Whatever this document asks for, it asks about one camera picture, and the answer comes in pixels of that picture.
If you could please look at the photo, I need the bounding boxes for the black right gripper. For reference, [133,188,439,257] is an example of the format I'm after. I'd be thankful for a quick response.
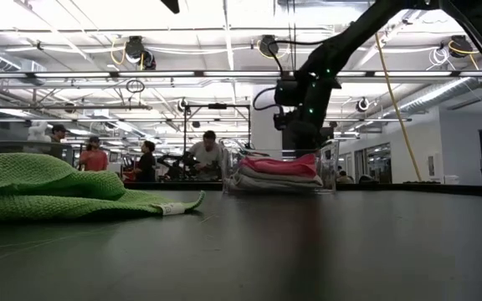
[285,109,335,158]

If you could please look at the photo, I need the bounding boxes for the clear plastic bin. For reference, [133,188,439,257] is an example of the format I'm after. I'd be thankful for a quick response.
[219,139,341,195]

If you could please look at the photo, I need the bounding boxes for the pink microfiber towel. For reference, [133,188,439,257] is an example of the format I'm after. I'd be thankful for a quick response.
[239,153,319,177]

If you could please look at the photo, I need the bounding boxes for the green microfiber towel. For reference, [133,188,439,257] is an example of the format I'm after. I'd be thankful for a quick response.
[0,152,206,222]

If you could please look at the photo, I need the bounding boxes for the white round pillar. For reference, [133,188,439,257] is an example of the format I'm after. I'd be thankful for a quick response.
[251,84,284,151]

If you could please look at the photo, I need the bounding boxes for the long ceiling light strip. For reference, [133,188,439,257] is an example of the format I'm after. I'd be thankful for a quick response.
[0,70,482,79]

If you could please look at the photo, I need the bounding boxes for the white rounded figure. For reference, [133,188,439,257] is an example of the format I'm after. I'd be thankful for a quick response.
[27,120,53,143]

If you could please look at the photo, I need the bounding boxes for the black ceiling cable reel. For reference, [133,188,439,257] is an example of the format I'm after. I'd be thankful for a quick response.
[124,35,157,71]
[438,35,474,59]
[257,35,280,59]

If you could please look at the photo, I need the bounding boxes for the black looped camera cable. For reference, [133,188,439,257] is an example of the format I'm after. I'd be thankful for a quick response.
[252,85,286,115]

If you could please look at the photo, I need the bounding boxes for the black coiled cable loop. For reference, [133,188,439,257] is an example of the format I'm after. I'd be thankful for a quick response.
[126,79,146,94]

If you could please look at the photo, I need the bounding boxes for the black overhead frame rig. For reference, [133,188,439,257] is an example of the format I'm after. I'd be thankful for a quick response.
[183,103,252,145]

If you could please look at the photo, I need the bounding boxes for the black hanging cable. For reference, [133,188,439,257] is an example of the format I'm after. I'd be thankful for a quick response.
[287,0,299,72]

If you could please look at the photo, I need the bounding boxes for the grey glass enclosure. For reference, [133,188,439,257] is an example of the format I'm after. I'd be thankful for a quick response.
[0,140,74,162]

